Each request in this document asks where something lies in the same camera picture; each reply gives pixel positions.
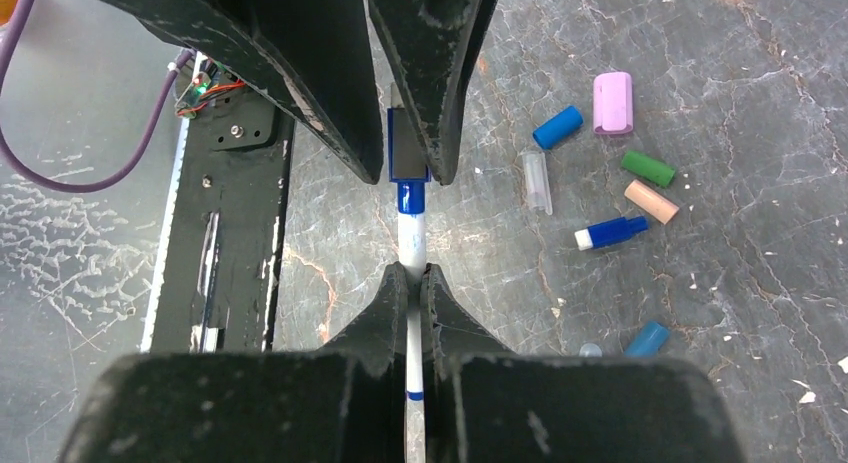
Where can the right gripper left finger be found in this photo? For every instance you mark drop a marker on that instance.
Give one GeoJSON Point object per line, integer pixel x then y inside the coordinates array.
{"type": "Point", "coordinates": [343, 402]}

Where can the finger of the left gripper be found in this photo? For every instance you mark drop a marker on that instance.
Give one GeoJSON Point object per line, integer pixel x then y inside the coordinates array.
{"type": "Point", "coordinates": [311, 58]}
{"type": "Point", "coordinates": [432, 47]}

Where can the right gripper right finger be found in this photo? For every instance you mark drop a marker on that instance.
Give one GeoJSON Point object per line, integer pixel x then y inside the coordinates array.
{"type": "Point", "coordinates": [486, 403]}

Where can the blue marker with clip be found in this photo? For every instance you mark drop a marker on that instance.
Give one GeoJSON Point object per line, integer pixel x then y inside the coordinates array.
{"type": "Point", "coordinates": [409, 171]}

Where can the blue pen cap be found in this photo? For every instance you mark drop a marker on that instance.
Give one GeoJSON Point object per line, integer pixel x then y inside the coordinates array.
{"type": "Point", "coordinates": [559, 127]}

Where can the grey clear pen cap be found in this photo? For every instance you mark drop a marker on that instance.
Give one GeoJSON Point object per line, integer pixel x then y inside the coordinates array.
{"type": "Point", "coordinates": [537, 184]}

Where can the pink pen cap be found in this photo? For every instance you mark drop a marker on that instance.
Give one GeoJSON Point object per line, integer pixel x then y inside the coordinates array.
{"type": "Point", "coordinates": [613, 108]}

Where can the dark blue white-ended cap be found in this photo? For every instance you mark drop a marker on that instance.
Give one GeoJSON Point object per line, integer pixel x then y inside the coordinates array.
{"type": "Point", "coordinates": [610, 232]}

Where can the green pen cap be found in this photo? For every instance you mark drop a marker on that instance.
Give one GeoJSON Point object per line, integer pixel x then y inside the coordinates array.
{"type": "Point", "coordinates": [653, 170]}

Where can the orange pen cap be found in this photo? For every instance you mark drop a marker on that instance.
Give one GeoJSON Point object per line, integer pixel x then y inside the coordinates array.
{"type": "Point", "coordinates": [651, 202]}

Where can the clear capped blue pen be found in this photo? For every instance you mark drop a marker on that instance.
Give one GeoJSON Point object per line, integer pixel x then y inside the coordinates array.
{"type": "Point", "coordinates": [590, 350]}

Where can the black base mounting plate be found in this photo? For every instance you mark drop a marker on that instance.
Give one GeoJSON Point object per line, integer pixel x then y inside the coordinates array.
{"type": "Point", "coordinates": [220, 261]}

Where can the light blue capped marker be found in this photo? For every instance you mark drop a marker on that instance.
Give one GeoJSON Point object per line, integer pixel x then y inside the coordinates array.
{"type": "Point", "coordinates": [649, 341]}

